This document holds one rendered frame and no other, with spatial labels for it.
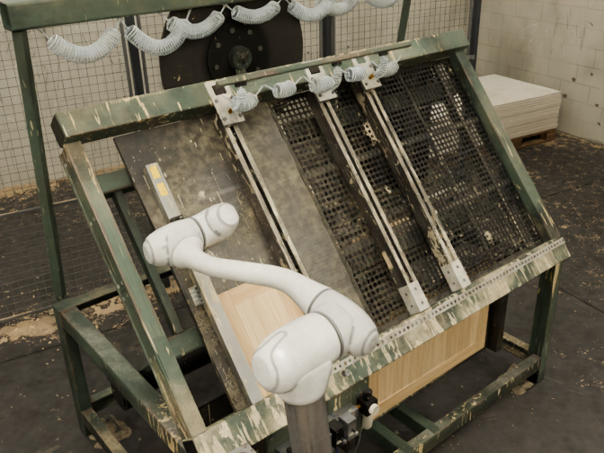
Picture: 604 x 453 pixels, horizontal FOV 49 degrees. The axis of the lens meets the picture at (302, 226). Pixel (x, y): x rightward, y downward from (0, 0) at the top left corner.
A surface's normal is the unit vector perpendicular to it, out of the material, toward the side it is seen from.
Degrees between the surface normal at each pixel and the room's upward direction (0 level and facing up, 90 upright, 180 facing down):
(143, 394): 0
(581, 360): 0
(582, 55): 90
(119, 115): 51
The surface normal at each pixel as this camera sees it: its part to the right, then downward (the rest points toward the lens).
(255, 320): 0.48, -0.32
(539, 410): -0.03, -0.90
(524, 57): -0.87, 0.24
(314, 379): 0.56, 0.31
